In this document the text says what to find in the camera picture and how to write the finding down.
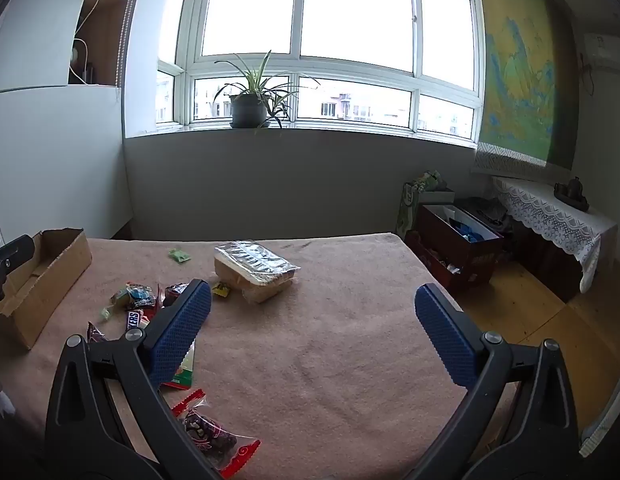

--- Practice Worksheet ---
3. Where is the white red snack packet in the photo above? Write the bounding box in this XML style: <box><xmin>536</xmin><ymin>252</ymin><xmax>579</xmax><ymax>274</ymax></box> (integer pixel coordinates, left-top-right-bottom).
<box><xmin>162</xmin><ymin>337</ymin><xmax>197</xmax><ymax>391</ymax></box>

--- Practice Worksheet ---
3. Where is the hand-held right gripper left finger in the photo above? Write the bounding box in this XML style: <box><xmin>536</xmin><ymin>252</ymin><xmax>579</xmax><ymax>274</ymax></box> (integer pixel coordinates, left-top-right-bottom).
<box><xmin>45</xmin><ymin>279</ymin><xmax>212</xmax><ymax>480</ymax></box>

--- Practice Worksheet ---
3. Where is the brown cardboard box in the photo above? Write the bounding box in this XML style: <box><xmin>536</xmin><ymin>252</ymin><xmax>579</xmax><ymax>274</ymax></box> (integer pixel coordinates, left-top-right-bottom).
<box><xmin>0</xmin><ymin>227</ymin><xmax>93</xmax><ymax>351</ymax></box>

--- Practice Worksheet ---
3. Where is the white cable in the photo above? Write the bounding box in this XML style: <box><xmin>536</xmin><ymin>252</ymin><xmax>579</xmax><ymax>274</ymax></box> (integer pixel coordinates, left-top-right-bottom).
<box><xmin>72</xmin><ymin>0</ymin><xmax>126</xmax><ymax>83</ymax></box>

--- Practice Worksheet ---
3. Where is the wall map poster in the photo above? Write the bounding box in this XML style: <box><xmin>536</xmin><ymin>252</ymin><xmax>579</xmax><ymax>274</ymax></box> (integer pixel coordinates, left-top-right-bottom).
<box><xmin>475</xmin><ymin>0</ymin><xmax>578</xmax><ymax>171</ymax></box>

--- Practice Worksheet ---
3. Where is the green printed bag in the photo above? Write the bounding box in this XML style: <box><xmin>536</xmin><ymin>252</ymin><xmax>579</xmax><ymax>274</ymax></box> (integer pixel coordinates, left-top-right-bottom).
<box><xmin>396</xmin><ymin>170</ymin><xmax>456</xmax><ymax>241</ymax></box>

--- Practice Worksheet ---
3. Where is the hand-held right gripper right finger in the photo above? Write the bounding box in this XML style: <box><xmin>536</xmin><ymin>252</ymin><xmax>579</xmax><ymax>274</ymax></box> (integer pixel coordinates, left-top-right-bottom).
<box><xmin>405</xmin><ymin>282</ymin><xmax>581</xmax><ymax>480</ymax></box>

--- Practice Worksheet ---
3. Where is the blue plastic bag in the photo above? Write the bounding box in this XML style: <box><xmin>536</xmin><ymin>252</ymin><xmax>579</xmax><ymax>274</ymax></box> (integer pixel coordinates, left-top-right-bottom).
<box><xmin>450</xmin><ymin>217</ymin><xmax>486</xmax><ymax>243</ymax></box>

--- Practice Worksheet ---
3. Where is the white framed window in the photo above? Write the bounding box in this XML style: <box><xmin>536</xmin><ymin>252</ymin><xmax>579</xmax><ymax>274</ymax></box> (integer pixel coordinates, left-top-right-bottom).
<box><xmin>155</xmin><ymin>0</ymin><xmax>483</xmax><ymax>140</ymax></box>

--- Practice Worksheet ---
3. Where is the wooden bookshelf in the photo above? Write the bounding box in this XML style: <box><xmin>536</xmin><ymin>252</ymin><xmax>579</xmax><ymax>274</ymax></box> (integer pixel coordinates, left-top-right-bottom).
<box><xmin>67</xmin><ymin>0</ymin><xmax>143</xmax><ymax>86</ymax></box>

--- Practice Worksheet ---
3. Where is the grey cloth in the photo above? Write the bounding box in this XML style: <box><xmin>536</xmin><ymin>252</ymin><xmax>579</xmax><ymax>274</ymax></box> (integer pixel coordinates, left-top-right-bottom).
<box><xmin>457</xmin><ymin>197</ymin><xmax>513</xmax><ymax>233</ymax></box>

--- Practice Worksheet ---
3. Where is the dark teapot ornament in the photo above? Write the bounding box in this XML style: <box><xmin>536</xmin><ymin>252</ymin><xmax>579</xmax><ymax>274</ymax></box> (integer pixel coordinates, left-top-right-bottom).
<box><xmin>554</xmin><ymin>176</ymin><xmax>590</xmax><ymax>212</ymax></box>

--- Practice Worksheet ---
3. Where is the plastic sandwich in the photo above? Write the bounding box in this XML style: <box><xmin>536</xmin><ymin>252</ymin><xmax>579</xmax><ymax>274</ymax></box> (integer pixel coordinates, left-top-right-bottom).
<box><xmin>213</xmin><ymin>240</ymin><xmax>302</xmax><ymax>304</ymax></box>

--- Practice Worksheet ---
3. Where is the potted spider plant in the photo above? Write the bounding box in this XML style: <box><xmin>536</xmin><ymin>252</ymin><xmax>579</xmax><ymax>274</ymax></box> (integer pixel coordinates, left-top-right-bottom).
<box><xmin>212</xmin><ymin>50</ymin><xmax>316</xmax><ymax>133</ymax></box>

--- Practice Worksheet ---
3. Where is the white cabinet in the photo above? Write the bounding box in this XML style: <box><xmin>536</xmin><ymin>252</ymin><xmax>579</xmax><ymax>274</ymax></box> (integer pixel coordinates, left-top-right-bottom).
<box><xmin>0</xmin><ymin>0</ymin><xmax>133</xmax><ymax>256</ymax></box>

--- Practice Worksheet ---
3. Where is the dark red snack packet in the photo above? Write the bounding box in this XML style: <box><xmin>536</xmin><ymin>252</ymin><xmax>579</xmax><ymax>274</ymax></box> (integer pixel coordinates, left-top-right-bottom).
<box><xmin>162</xmin><ymin>282</ymin><xmax>191</xmax><ymax>308</ymax></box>

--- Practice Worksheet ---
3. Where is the clear red date packet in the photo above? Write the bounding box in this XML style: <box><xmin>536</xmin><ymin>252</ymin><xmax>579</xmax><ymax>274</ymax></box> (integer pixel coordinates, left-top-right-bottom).
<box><xmin>171</xmin><ymin>389</ymin><xmax>262</xmax><ymax>478</ymax></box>

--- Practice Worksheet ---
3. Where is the white air conditioner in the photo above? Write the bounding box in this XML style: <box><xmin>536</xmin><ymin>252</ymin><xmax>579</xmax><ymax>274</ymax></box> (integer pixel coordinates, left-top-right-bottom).
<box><xmin>582</xmin><ymin>32</ymin><xmax>620</xmax><ymax>73</ymax></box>

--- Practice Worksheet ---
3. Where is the dark red storage box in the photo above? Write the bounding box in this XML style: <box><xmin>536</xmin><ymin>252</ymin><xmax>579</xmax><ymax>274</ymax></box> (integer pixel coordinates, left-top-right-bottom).
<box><xmin>407</xmin><ymin>203</ymin><xmax>506</xmax><ymax>293</ymax></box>

